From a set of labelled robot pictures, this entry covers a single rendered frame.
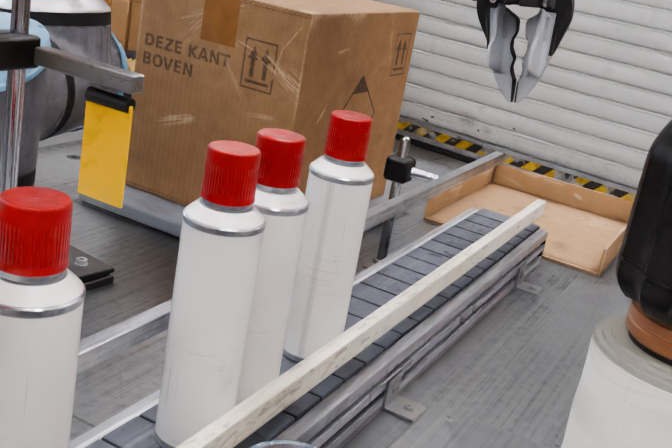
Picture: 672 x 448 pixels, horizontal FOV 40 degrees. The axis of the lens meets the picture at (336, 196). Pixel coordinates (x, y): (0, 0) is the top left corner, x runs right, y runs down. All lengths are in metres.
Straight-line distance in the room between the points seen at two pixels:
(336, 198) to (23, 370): 0.33
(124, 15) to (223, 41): 3.58
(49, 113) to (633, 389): 0.64
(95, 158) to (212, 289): 0.12
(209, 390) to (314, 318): 0.16
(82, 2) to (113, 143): 0.50
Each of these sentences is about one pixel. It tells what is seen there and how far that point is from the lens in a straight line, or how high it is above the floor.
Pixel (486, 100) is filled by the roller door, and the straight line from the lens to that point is 5.20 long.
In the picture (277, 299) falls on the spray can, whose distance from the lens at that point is 0.63.
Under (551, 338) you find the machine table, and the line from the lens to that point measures 1.05.
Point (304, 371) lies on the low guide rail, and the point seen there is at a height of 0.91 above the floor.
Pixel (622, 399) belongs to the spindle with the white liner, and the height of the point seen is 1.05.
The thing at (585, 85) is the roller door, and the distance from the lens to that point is 4.97.
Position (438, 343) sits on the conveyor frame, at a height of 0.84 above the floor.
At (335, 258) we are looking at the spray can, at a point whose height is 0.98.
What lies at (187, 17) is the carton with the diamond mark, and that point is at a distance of 1.12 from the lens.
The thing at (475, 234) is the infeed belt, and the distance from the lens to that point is 1.16.
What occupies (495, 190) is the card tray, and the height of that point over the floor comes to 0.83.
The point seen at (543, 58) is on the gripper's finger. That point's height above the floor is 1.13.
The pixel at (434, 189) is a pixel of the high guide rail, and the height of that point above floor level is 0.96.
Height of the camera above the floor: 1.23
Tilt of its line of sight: 17 degrees down
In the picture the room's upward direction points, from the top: 10 degrees clockwise
